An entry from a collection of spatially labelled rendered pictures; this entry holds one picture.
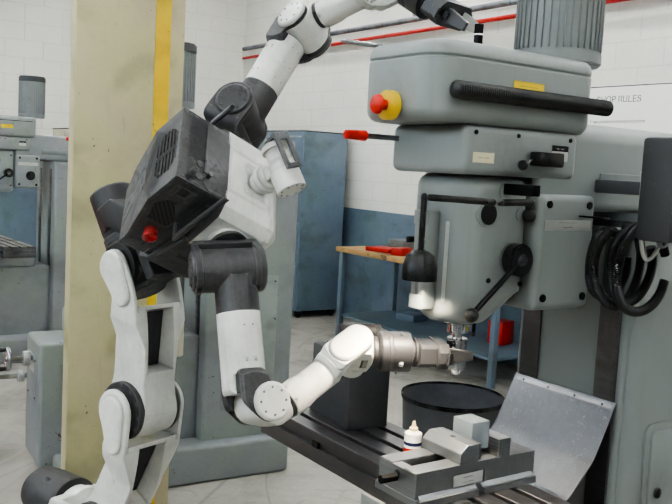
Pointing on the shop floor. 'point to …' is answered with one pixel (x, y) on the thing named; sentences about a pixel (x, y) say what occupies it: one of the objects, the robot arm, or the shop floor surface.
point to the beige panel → (133, 74)
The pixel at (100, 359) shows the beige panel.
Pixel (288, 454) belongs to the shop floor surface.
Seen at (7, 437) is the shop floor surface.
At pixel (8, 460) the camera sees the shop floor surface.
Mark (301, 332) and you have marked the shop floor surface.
